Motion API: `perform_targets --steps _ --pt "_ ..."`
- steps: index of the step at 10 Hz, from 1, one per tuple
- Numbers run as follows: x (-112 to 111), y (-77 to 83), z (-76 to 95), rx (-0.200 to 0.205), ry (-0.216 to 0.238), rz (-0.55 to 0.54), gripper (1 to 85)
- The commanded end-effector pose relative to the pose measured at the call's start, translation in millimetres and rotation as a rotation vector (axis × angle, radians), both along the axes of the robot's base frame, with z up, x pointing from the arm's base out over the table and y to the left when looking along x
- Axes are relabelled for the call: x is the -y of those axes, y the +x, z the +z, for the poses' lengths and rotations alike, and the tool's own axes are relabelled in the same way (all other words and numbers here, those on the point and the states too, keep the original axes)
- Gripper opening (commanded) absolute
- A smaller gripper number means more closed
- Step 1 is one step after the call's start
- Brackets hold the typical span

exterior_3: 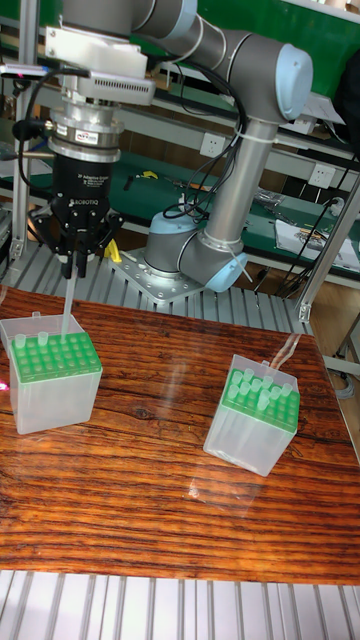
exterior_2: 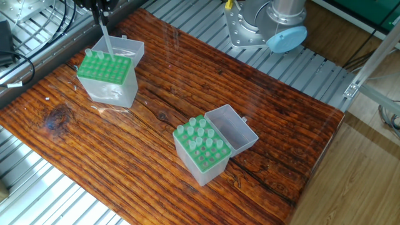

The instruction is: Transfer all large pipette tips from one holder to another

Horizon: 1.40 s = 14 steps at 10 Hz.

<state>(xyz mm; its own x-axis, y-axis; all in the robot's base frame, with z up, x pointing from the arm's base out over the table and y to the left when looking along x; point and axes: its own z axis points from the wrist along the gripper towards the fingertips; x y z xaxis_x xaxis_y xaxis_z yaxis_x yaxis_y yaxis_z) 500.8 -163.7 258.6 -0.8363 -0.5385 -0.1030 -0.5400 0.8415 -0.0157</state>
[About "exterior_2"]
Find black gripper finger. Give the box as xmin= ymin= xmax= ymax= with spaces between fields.
xmin=87 ymin=0 xmax=101 ymax=14
xmin=100 ymin=0 xmax=116 ymax=24

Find clear pipette box green rack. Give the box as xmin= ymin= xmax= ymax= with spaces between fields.
xmin=172 ymin=105 xmax=259 ymax=187
xmin=77 ymin=36 xmax=146 ymax=110

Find black cables on frame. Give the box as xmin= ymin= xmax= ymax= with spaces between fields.
xmin=0 ymin=0 xmax=79 ymax=88

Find silver robot base mount plate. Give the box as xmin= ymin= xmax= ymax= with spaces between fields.
xmin=224 ymin=0 xmax=279 ymax=48

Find aluminium frame profile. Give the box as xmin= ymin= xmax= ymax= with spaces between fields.
xmin=342 ymin=34 xmax=400 ymax=126

